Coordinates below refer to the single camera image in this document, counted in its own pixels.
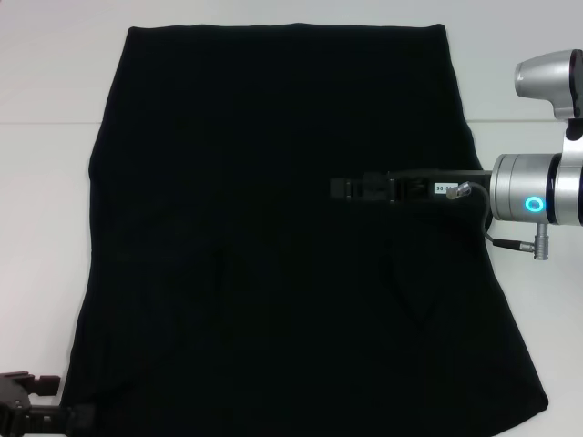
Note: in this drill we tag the black shirt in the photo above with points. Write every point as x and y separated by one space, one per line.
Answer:
273 227

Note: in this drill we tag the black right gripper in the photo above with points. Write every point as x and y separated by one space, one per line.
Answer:
419 189

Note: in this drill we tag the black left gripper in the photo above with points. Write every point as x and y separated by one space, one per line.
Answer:
13 405

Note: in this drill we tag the silver right camera mount bracket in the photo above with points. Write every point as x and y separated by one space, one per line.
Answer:
575 145

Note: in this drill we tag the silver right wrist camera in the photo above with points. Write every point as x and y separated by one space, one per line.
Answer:
546 77

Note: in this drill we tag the white and silver right robot arm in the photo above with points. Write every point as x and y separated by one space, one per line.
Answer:
519 191

